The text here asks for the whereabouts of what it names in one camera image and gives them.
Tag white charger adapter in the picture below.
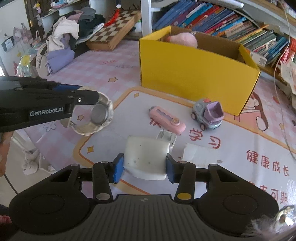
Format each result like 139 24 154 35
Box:
181 143 220 169

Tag red tassel ornament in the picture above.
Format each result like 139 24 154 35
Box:
105 0 122 27

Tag pink hanging bag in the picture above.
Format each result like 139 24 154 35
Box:
13 23 33 45

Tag pile of clothes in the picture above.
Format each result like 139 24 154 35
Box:
35 6 106 78

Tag clear tape roll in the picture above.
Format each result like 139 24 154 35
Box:
60 86 114 137

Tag white foam block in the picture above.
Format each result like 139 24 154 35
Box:
122 136 171 181

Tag person's red clothing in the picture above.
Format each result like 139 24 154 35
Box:
0 204 13 233

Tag wooden chessboard box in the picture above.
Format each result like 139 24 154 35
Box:
86 10 142 51

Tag white side shelf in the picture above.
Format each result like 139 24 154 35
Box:
38 0 91 22

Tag pink printed tablecloth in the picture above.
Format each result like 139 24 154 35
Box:
14 39 296 210

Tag fluffy metal ring charm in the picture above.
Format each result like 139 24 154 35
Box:
250 204 296 235

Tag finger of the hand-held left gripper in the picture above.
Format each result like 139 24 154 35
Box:
66 89 100 106
52 83 83 91

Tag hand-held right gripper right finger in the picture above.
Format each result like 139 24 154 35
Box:
165 154 241 202

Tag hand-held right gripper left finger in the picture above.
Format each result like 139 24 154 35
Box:
50 153 125 201

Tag grey purple toy truck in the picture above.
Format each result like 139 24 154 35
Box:
191 98 224 131

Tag pink plush toy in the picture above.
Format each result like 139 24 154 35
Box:
168 32 199 49

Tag row of books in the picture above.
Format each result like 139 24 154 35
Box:
151 0 289 67

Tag white folding plug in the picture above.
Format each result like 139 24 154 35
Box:
155 129 178 152

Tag person's left hand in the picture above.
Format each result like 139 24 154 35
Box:
0 132 12 177

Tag white plush rabbit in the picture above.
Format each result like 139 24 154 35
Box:
22 149 55 176

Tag dark tote bag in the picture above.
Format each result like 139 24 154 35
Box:
1 34 15 53

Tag long white charging cable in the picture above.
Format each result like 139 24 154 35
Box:
273 0 296 161

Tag yellow cardboard box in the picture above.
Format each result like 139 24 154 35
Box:
139 25 261 116

